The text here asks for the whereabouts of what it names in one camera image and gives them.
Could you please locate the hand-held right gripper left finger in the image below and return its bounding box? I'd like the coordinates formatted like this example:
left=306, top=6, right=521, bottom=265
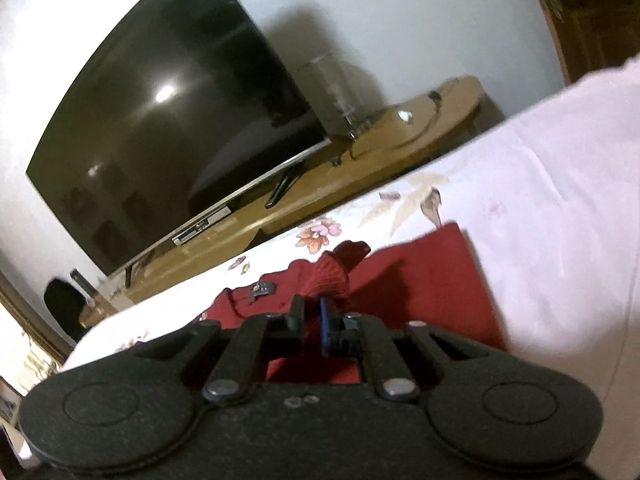
left=150, top=294, right=307, bottom=406

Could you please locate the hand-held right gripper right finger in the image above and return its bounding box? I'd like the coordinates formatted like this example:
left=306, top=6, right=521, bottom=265
left=319, top=297, right=483, bottom=405

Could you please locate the red knit sweater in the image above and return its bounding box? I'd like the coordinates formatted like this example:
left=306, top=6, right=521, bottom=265
left=202, top=221, right=508, bottom=386

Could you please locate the wooden television stand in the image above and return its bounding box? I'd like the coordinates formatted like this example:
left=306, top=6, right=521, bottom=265
left=80, top=75, right=488, bottom=328

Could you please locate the silver set-top box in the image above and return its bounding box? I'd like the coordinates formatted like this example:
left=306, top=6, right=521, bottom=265
left=172, top=205, right=236, bottom=246

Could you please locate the dark upright remote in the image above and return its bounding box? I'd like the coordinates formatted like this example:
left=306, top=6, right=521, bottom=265
left=70, top=269, right=96, bottom=307

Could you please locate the floral white bedsheet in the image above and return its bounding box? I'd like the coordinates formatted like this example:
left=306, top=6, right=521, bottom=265
left=60, top=55, right=640, bottom=480

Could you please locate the black flat screen television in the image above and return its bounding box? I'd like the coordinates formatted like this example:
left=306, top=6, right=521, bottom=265
left=26, top=0, right=332, bottom=288

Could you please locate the wooden framed window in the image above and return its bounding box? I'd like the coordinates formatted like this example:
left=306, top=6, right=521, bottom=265
left=0, top=270, right=76, bottom=441

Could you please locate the brown wooden door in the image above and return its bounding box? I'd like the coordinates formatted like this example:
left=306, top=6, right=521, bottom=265
left=520, top=0, right=640, bottom=86

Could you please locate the thin black cable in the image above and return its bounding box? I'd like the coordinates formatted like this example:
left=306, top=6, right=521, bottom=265
left=330, top=89, right=445, bottom=167

